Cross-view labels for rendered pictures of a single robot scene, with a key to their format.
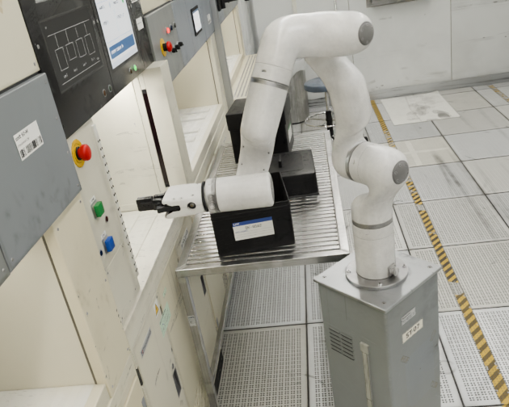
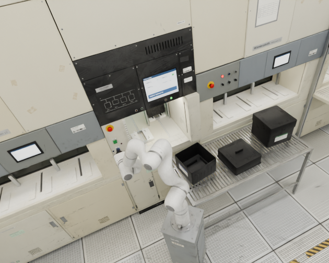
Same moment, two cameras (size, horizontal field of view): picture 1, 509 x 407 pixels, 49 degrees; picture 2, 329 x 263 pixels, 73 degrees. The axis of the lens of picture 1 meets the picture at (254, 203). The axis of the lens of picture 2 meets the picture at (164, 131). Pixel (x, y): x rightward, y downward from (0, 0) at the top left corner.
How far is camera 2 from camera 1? 1.74 m
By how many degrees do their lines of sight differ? 57
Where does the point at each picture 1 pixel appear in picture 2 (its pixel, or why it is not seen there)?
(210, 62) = (302, 73)
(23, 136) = (75, 128)
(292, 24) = (132, 145)
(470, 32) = not seen: outside the picture
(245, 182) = (121, 170)
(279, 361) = (210, 202)
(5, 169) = (65, 135)
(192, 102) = (287, 85)
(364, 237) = not seen: hidden behind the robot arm
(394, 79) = not seen: outside the picture
